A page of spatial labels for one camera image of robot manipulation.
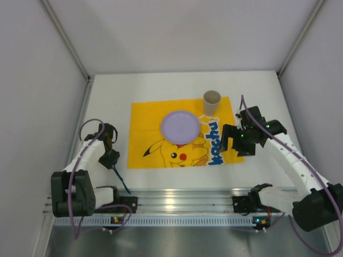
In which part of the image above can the blue metallic spoon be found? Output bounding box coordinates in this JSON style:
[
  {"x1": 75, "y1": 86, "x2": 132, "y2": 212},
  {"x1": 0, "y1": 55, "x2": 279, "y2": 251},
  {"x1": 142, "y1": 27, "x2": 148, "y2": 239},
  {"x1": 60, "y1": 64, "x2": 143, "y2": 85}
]
[{"x1": 112, "y1": 165, "x2": 131, "y2": 195}]

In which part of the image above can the beige paper cup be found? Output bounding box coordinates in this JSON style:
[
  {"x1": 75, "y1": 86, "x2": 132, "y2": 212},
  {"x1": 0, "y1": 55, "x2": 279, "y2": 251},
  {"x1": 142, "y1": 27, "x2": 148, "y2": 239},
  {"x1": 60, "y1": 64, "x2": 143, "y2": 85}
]
[{"x1": 203, "y1": 90, "x2": 221, "y2": 116}]

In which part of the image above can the yellow pikachu cloth placemat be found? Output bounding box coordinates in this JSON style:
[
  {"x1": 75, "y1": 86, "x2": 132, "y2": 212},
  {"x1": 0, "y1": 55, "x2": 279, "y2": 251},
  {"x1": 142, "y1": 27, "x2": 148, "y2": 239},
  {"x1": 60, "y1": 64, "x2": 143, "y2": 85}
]
[{"x1": 128, "y1": 97, "x2": 244, "y2": 169}]

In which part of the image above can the purple plastic plate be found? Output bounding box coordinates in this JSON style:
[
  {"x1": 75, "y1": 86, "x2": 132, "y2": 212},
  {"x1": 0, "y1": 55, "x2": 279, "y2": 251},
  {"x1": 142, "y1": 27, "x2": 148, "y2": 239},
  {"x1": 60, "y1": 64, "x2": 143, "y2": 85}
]
[{"x1": 160, "y1": 110, "x2": 200, "y2": 145}]

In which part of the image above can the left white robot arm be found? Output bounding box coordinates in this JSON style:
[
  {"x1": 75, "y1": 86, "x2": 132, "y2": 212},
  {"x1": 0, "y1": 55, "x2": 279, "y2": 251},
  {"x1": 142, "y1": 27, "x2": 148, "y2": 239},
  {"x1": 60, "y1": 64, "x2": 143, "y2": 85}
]
[{"x1": 50, "y1": 123, "x2": 120, "y2": 217}]

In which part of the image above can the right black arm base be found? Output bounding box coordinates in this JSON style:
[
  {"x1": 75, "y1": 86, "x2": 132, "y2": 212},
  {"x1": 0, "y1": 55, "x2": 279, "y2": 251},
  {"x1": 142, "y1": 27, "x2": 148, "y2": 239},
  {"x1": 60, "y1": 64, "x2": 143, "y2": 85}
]
[{"x1": 232, "y1": 183, "x2": 280, "y2": 216}]

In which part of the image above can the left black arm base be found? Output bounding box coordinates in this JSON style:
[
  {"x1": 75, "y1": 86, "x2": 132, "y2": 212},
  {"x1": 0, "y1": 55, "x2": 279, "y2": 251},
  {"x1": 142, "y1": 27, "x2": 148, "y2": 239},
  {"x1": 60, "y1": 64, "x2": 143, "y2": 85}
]
[{"x1": 94, "y1": 186, "x2": 138, "y2": 214}]

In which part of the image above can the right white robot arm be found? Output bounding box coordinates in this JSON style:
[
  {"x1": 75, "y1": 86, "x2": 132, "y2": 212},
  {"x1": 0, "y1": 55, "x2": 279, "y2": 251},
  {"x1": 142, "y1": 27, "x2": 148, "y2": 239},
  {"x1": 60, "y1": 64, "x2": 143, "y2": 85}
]
[{"x1": 219, "y1": 106, "x2": 342, "y2": 232}]

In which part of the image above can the aluminium mounting rail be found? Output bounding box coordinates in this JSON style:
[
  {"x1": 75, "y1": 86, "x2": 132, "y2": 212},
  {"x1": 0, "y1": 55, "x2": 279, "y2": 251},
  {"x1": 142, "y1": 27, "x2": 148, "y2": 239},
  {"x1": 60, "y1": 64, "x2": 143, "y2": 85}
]
[{"x1": 42, "y1": 187, "x2": 333, "y2": 215}]

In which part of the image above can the slotted grey cable duct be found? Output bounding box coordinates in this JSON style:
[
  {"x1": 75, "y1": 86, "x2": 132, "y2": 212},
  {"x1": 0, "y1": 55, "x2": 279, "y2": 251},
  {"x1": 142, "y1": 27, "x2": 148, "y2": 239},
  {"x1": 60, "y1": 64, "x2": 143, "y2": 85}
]
[{"x1": 53, "y1": 215, "x2": 269, "y2": 228}]

